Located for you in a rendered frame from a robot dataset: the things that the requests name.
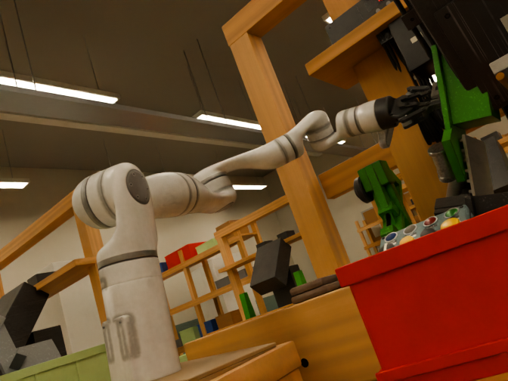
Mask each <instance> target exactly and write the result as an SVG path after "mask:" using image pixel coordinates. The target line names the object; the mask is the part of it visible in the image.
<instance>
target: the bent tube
mask: <svg viewBox="0 0 508 381"><path fill-rule="evenodd" d="M431 98H432V99H434V98H439V93H438V85H437V82H433V85H432V93H431ZM463 184H464V181H463V182H458V183H457V180H455V181H452V182H450V183H448V189H447V193H446V197H453V196H459V195H460V194H461V192H462V189H463Z"/></svg>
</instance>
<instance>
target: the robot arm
mask: <svg viewBox="0 0 508 381"><path fill-rule="evenodd" d="M431 93H432V90H431V89H430V87H429V86H428V85H425V86H409V87H407V93H406V95H402V96H401V97H399V98H393V97H392V96H386V97H384V98H379V99H376V100H373V101H368V102H366V103H364V104H361V105H359V106H356V107H352V108H349V109H347V110H342V111H340V112H338V113H337V115H336V132H334V130H333V127H332V126H331V123H330V120H329V118H328V115H327V114H326V113H325V112H324V111H321V110H316V111H313V112H311V113H309V114H308V115H307V116H306V117H304V118H303V119H302V120H301V121H300V122H299V123H298V124H297V125H296V126H295V127H294V128H293V129H291V130H290V131H289V132H287V133H286V134H285V135H282V136H280V137H279V138H276V139H274V140H273V141H271V142H269V143H267V144H265V145H263V146H261V147H258V148H256V149H254V150H250V151H247V152H245V153H242V154H239V155H237V156H233V157H231V158H229V159H227V160H223V161H221V162H219V163H216V164H214V165H211V166H208V167H206V168H204V169H202V170H201V171H199V172H198V173H197V174H196V175H194V176H191V175H188V174H185V173H181V172H162V173H158V174H155V175H149V176H146V177H144V174H143V173H142V171H141V170H140V169H139V168H138V167H137V166H135V165H133V164H131V163H120V164H117V165H115V166H112V167H110V168H108V169H105V170H103V171H100V172H97V173H95V174H93V175H90V176H88V177H87V178H85V179H84V180H83V181H81V182H80V183H79V184H78V185H77V186H76V189H75V190H74V192H73V198H72V204H73V210H74V212H75V213H76V215H77V216H78V218H79V219H80V220H81V221H83V222H84V223H85V224H87V225H88V226H90V227H92V228H96V229H108V228H113V227H116V230H115V231H114V234H113V236H112V237H111V238H110V240H109V241H108V242H107V243H106V244H105V245H104V246H103V247H102V248H101V249H100V250H99V252H98V254H97V258H96V259H97V265H98V270H99V272H98V273H99V278H100V282H101V290H102V295H103V300H104V307H105V312H106V317H107V321H105V322H103V323H102V330H103V335H104V342H105V347H106V352H107V360H108V365H109V370H110V378H111V381H152V380H155V379H159V378H162V377H164V376H168V375H170V374H173V373H176V372H178V371H180V370H181V364H180V360H179V356H178V349H177V345H176V341H175V334H174V330H173V327H172V320H171V316H170V312H169V306H168V302H167V298H166V291H165V287H164V283H163V277H162V272H161V268H160V262H159V258H158V254H157V241H158V237H157V231H156V223H155V218H172V217H177V216H183V215H188V214H193V213H205V214H212V213H217V212H221V211H224V210H226V209H228V208H229V207H230V206H232V205H233V204H234V202H235V200H236V198H237V193H236V191H235V189H234V186H233V185H232V183H231V181H230V179H229V178H228V176H227V173H229V172H232V171H234V170H238V169H277V168H280V167H281V166H284V165H286V164H287V163H290V162H291V161H293V160H295V159H297V158H299V157H300V156H301V155H303V153H304V144H303V138H304V136H305V135H306V136H307V138H308V141H309V144H310V145H311V148H312V149H313V150H316V151H319V152H322V151H325V150H328V149H330V148H331V147H333V146H334V145H336V144H338V143H339V142H341V141H344V140H345V139H347V138H350V137H354V136H357V135H362V134H366V133H373V132H377V133H378V137H379V146H380V147H381V148H382V149H385V148H388V147H390V144H391V141H392V135H393V131H394V127H397V126H398V124H399V123H401V124H402V126H403V128H404V129H408V128H410V127H411V126H413V125H416V124H417V123H419V122H422V121H423V120H425V119H428V118H429V114H430V113H431V112H432V111H433V110H437V109H440V108H441V102H440V98H434V99H432V98H431ZM417 98H418V99H419V101H420V102H419V101H418V100H417ZM423 98H426V99H423ZM418 116H420V117H419V118H417V117H418Z"/></svg>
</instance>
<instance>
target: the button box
mask: <svg viewBox="0 0 508 381"><path fill-rule="evenodd" d="M455 208H456V207H455ZM456 209H457V213H456V214H455V215H453V216H451V217H446V216H445V213H446V212H443V213H442V214H439V215H437V216H431V217H436V220H435V222H434V223H432V224H431V225H424V222H425V221H422V222H419V223H417V224H415V226H416V227H415V229H414V230H413V231H412V232H410V233H409V234H406V233H405V232H404V230H405V229H406V228H404V229H402V230H400V231H397V232H392V233H396V236H395V238H394V239H392V240H390V241H386V237H387V236H388V235H389V234H388V235H387V236H385V237H382V238H381V241H380V246H379V249H380V248H381V247H382V246H383V245H385V243H392V244H393V245H394V246H398V245H400V241H401V239H402V238H404V237H406V236H412V237H413V238H414V239H417V238H419V237H420V234H421V232H422V231H423V230H425V229H426V228H434V229H435V230H436V231H439V230H441V224H442V223H443V222H444V221H446V220H447V219H449V218H458V219H459V220H460V222H462V221H465V220H467V219H470V218H473V217H474V215H473V214H472V213H471V211H470V209H469V208H468V206H467V205H462V206H458V207H457V208H456ZM407 227H408V226H407Z"/></svg>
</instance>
